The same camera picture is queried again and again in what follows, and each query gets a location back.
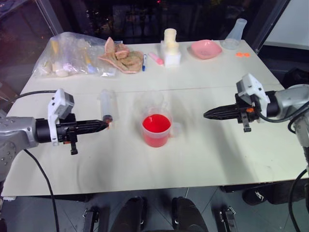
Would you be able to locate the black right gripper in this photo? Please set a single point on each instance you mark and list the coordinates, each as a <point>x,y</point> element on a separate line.
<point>246,113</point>

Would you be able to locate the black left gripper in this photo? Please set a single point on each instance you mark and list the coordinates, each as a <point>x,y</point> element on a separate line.
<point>64,131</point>

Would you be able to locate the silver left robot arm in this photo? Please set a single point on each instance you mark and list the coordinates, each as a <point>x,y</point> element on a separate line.
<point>17,131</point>

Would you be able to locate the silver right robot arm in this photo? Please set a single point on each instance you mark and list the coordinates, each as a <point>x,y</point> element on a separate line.
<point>293,97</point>

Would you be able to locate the clear plastic syringe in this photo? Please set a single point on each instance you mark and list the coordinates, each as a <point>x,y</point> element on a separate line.
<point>107,101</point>

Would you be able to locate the clear glass beaker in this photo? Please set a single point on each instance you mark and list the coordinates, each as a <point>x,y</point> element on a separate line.
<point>150,102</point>

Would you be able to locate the beaker with red liquid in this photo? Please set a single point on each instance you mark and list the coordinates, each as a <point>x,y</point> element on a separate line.
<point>157,130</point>

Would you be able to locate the orange small pieces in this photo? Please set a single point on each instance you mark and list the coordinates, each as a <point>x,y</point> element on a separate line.
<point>242,54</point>

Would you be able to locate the pink bowl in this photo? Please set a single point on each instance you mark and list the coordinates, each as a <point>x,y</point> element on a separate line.
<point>205,49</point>

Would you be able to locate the white block holder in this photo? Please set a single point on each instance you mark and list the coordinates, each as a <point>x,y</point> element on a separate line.
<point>172,59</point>

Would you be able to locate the pink and brown cloth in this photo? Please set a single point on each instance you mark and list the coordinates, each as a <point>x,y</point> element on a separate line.
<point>124,59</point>

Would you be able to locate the large clear plastic bag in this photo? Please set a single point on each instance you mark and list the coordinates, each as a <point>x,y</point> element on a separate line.
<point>65,55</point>

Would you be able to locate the clear conical flask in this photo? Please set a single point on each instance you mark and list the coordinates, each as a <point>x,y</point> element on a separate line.
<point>234,33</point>

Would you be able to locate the blue and white pen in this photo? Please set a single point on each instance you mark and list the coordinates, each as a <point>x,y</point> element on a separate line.
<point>144,62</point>

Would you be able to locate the pink marker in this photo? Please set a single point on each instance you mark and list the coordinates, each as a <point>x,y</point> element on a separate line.
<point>156,58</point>

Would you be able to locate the black shoe with white logo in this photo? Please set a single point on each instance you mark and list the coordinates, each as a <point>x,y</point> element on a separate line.
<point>257,196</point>

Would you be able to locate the tall cream plastic cylinder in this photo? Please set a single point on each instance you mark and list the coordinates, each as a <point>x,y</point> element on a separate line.
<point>171,35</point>

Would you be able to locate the black table clamp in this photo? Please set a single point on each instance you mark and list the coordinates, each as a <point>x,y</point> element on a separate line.
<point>227,218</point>
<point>90,220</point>

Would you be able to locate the dark rounded shape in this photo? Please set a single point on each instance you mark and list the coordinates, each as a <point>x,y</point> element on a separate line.
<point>131,215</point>
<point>187,215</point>

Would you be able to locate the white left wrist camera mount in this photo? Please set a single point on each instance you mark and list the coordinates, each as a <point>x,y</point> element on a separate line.
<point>60,104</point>

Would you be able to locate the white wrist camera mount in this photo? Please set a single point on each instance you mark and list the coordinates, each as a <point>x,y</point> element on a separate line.
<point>252,87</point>
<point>60,104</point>

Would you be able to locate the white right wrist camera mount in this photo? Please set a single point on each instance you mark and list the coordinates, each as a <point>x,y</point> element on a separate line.
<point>252,87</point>

